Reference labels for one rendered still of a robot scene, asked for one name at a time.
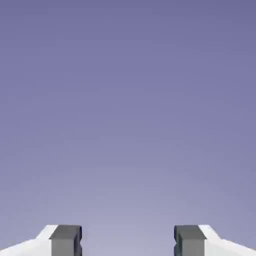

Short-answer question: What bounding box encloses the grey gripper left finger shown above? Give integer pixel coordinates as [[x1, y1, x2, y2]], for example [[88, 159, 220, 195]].
[[0, 224, 83, 256]]

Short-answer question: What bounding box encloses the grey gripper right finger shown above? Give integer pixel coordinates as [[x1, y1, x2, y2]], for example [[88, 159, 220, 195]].
[[173, 224, 256, 256]]

